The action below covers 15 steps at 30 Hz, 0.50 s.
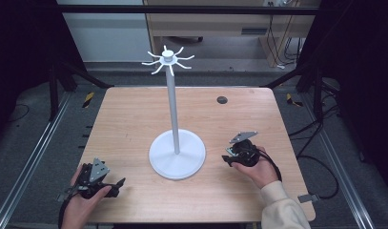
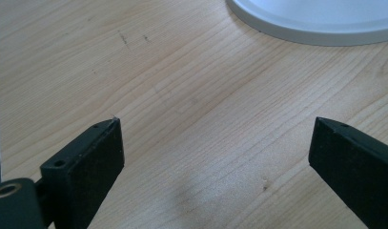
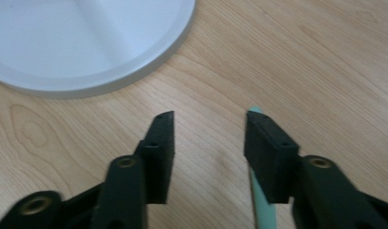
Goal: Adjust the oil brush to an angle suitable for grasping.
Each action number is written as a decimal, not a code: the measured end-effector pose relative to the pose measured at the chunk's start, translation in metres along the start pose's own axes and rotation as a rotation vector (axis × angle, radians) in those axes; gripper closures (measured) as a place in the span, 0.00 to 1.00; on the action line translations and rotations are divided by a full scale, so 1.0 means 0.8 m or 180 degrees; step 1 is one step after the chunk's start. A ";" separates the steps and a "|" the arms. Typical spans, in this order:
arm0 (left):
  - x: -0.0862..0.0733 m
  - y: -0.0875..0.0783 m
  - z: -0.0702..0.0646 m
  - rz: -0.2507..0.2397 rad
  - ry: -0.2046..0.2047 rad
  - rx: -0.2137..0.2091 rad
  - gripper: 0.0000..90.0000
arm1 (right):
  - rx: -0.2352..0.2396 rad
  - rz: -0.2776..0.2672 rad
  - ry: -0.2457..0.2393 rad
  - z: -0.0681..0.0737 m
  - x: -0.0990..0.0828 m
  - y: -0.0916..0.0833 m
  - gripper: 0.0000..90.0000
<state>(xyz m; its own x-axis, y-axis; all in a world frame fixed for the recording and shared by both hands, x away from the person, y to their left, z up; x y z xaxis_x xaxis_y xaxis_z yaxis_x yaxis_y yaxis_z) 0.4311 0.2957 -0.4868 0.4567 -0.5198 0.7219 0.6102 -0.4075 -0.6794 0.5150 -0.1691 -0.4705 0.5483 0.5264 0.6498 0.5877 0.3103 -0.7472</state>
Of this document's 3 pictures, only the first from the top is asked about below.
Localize person's left hand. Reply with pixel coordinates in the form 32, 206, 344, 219
60, 164, 112, 229

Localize aluminium floor rail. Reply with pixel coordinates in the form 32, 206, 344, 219
299, 91, 378, 229
0, 91, 72, 229

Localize black horizontal frame bar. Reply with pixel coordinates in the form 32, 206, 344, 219
55, 5, 320, 16

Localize white hook stand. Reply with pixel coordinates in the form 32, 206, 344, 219
141, 45, 207, 181

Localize white cabinet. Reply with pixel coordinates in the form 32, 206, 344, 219
55, 0, 153, 63

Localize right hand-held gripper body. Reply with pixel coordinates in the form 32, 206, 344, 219
225, 131, 263, 168

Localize black metal frame strut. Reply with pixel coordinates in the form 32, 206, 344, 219
48, 60, 115, 122
260, 61, 327, 122

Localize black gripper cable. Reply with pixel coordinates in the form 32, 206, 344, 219
57, 192, 75, 229
257, 148, 283, 183

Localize yellow black striped tape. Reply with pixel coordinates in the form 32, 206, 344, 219
82, 92, 96, 109
285, 93, 304, 108

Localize person's right hand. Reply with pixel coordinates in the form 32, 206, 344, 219
230, 145, 280, 190

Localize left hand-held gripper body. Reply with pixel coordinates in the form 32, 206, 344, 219
56, 157, 120, 203

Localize black curtain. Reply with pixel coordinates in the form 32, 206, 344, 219
0, 0, 88, 144
296, 0, 388, 195

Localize thin black floor cable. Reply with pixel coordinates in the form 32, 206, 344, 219
6, 102, 31, 124

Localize grey metal table bracket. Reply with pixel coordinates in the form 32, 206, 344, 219
297, 193, 320, 204

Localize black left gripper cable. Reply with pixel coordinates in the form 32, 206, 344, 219
57, 192, 75, 229

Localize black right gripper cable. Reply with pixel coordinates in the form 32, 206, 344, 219
257, 148, 283, 183

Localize hanging black cables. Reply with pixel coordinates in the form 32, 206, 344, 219
266, 0, 304, 71

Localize light wooden desk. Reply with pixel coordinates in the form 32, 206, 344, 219
143, 0, 321, 69

